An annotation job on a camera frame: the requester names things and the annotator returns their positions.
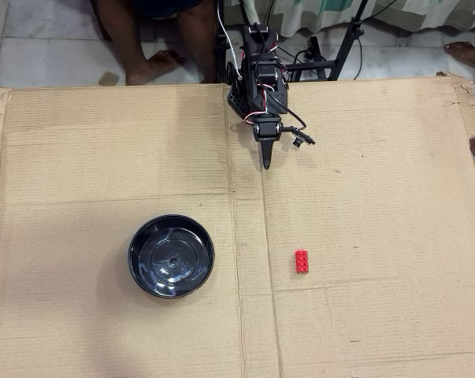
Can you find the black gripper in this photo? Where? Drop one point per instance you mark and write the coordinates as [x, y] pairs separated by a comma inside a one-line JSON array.
[[266, 131]]

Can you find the red lego block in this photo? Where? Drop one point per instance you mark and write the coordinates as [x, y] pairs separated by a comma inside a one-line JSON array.
[[302, 262]]

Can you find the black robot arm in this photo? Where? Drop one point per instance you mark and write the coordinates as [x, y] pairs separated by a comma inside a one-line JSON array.
[[257, 78]]

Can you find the bare human leg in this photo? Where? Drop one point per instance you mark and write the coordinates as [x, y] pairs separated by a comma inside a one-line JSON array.
[[130, 39], [197, 39]]

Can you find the black round bowl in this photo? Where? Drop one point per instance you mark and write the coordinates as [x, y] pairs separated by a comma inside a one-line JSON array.
[[171, 256]]

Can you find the black tripod stand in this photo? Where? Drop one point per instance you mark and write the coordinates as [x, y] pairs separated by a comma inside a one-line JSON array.
[[355, 24]]

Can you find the brown cardboard sheet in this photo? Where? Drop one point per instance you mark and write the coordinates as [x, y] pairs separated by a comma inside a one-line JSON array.
[[103, 157]]

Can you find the small cardboard scrap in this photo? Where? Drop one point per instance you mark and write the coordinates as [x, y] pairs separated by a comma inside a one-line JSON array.
[[108, 78]]

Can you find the dark blue shorts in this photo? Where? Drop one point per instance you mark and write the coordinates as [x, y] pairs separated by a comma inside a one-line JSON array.
[[162, 6]]

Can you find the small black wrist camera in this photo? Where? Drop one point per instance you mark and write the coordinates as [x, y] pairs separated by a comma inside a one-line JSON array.
[[300, 140]]

